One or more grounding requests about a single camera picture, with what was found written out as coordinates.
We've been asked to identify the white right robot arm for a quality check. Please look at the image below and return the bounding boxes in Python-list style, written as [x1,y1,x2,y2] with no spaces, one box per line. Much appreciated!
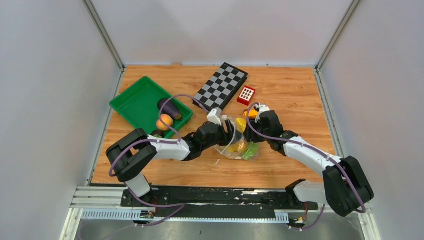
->
[244,110,374,217]

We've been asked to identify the red white toy block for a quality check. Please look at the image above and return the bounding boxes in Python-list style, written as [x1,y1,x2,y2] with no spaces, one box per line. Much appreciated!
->
[237,85,256,106]

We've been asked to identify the yellow toy block car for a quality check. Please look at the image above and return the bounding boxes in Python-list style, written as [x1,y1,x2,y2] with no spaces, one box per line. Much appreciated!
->
[243,108,259,119]

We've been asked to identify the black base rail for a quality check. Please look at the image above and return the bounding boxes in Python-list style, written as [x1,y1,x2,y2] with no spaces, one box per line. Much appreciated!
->
[141,185,319,218]

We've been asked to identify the green fake leaf vegetable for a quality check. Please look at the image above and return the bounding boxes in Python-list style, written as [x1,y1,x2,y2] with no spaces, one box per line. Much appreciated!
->
[242,142,260,161]

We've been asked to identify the brown fake potato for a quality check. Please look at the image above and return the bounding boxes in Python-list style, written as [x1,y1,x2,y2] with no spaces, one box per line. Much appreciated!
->
[226,138,249,154]

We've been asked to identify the dark purple fake eggplant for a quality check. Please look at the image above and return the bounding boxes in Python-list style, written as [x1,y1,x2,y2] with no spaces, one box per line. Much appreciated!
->
[157,98,182,120]

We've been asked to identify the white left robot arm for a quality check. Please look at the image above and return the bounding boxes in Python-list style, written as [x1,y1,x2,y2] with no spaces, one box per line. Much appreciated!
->
[106,120,241,207]

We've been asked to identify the white slotted cable duct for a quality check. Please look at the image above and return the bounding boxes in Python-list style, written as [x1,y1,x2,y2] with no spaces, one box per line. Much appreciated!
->
[80,208,290,224]

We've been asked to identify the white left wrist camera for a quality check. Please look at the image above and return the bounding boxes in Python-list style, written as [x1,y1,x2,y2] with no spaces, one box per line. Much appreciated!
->
[207,107,222,126]

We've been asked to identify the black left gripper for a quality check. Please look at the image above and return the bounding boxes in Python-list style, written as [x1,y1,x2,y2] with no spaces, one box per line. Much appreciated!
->
[202,120,245,152]

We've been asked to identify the black grey checkerboard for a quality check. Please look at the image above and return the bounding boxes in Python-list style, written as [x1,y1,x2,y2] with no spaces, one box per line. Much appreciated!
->
[193,62,249,111]

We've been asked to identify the pink fake peach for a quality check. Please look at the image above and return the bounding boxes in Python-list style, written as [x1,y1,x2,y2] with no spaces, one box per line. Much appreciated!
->
[156,114,174,132]

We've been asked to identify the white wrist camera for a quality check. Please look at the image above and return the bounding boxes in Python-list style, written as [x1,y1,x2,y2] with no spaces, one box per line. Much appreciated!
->
[254,103,270,116]
[207,107,222,126]

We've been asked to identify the yellow fake banana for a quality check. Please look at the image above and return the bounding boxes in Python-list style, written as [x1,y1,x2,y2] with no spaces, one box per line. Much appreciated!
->
[235,117,247,134]

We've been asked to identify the clear zip top bag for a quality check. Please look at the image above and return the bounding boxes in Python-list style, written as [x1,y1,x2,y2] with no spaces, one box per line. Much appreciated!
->
[214,115,260,161]

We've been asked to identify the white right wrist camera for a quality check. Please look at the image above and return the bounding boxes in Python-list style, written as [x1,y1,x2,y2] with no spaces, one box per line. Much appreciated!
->
[254,103,270,116]

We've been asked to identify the green plastic tray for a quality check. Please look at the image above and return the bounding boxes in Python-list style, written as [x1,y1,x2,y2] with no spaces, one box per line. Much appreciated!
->
[109,75,194,139]

